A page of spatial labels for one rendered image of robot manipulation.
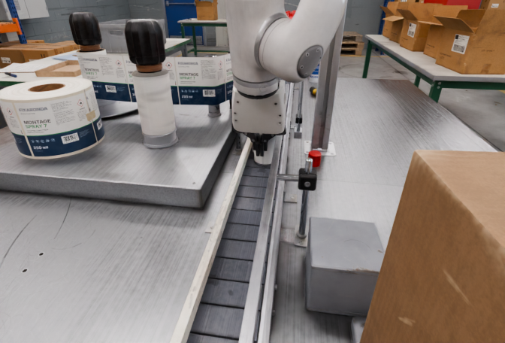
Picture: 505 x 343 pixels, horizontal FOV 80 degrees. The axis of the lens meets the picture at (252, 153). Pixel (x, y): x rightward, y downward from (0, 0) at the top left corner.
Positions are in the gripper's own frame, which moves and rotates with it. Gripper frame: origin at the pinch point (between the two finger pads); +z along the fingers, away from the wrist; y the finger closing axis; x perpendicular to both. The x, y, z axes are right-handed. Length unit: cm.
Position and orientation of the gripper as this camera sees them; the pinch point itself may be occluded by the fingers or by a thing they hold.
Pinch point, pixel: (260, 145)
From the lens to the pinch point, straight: 63.7
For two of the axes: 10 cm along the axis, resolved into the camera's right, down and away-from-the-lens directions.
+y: -9.9, -0.7, 1.3
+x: -1.4, 7.4, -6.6
